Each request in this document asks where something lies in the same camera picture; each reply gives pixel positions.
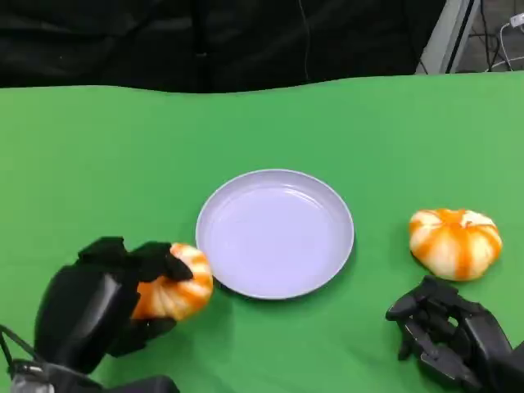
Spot green table cloth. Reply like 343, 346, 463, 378
0, 70, 524, 393

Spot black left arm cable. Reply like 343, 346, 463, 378
0, 324, 46, 373

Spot white cable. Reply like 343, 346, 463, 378
489, 22, 524, 73

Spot grey metal frame post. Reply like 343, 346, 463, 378
413, 0, 482, 75

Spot lilac round plate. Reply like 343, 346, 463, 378
195, 168, 355, 301

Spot black backdrop curtain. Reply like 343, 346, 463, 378
0, 0, 447, 94

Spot orange white toy bread roll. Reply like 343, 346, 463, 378
130, 242, 215, 322
408, 208, 504, 282

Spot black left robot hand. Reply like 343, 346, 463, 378
34, 236, 193, 374

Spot black floor cables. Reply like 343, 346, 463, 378
468, 0, 524, 73

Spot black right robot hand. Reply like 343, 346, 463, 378
385, 275, 515, 393

